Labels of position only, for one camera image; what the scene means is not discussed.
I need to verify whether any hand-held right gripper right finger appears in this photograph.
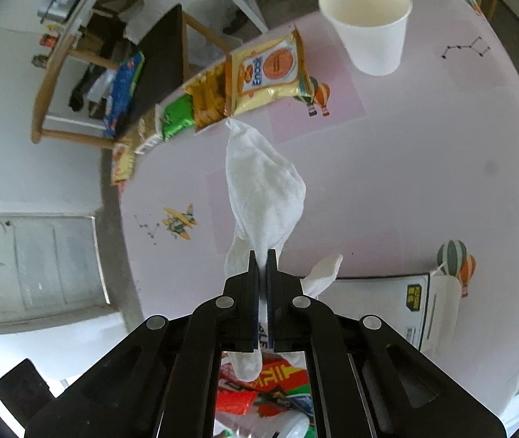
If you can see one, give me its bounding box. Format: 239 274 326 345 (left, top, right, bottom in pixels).
266 249 507 438

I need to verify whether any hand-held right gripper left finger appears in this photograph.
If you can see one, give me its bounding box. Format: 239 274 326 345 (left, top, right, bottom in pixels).
24 251 260 438

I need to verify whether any red snack packet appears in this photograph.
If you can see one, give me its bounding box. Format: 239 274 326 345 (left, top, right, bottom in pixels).
250 360 311 395

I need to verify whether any orange snack packet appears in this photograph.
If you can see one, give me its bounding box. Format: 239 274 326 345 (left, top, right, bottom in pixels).
217 390 256 417

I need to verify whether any white tissue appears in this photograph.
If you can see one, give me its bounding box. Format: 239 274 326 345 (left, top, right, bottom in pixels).
224 119 343 381

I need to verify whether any white plastic packet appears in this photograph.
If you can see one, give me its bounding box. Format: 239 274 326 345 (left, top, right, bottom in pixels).
331 267 463 362

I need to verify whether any yellow white snack packet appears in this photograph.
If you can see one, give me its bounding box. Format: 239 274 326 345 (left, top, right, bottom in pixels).
132 105 165 156

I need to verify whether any small green snack packet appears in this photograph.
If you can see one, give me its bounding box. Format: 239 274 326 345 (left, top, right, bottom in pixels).
161 95 196 143

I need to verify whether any white panel door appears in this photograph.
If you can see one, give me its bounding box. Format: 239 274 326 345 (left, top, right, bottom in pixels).
0 212 111 327

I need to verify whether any brown snack packet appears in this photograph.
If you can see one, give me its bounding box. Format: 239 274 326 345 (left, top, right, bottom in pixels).
182 61 233 134

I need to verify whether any yellow biscuit packet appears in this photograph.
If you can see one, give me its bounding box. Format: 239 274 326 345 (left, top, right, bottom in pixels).
224 27 313 118

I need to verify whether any dark clothes pile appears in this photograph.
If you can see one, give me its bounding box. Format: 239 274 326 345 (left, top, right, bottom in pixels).
68 66 118 119

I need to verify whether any white paper cup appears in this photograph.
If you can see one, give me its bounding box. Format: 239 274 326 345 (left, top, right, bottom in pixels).
318 0 413 76

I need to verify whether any white sack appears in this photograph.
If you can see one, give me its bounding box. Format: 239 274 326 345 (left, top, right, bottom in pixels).
125 0 182 44

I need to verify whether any white side table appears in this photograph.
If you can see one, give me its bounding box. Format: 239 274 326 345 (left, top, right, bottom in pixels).
35 0 269 83

